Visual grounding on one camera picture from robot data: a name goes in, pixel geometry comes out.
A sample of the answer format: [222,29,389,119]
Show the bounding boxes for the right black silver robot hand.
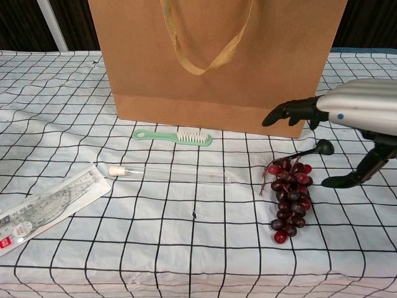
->
[262,78,397,189]

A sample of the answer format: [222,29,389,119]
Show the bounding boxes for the packaged ruler set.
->
[0,163,112,257]

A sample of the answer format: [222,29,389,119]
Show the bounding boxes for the white black-checked tablecloth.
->
[0,49,397,298]

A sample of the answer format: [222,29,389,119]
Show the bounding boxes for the glass test tube with cork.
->
[108,165,233,186]

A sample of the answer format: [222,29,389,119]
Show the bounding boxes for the brown paper bag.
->
[87,0,348,140]

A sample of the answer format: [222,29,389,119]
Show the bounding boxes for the dark blue table pad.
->
[330,46,397,54]

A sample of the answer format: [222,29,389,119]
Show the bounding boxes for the green brush white bristles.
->
[132,129,214,147]

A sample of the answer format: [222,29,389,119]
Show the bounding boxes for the black plastic spoon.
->
[288,138,334,161]

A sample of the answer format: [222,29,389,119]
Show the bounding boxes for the white partition frame post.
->
[38,0,69,52]

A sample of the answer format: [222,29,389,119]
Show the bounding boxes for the dark red grape bunch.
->
[259,156,313,245]

